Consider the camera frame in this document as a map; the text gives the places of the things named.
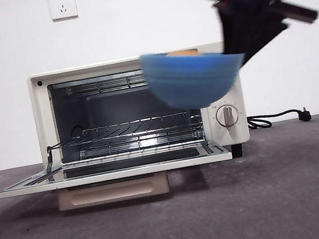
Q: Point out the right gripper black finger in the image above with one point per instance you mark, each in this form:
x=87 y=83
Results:
x=236 y=28
x=267 y=32

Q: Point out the brown potato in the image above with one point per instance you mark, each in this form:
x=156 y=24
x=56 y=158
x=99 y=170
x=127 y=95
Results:
x=182 y=53

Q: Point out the blue ribbed bowl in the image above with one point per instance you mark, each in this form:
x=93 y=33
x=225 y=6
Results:
x=189 y=80

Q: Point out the cream Toshiba toaster oven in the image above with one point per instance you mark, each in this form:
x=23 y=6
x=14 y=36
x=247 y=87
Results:
x=45 y=121

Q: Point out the oven timer knob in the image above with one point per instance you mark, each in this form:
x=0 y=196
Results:
x=226 y=116

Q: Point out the white wall socket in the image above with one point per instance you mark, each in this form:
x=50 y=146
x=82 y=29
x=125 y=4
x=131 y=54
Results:
x=63 y=6

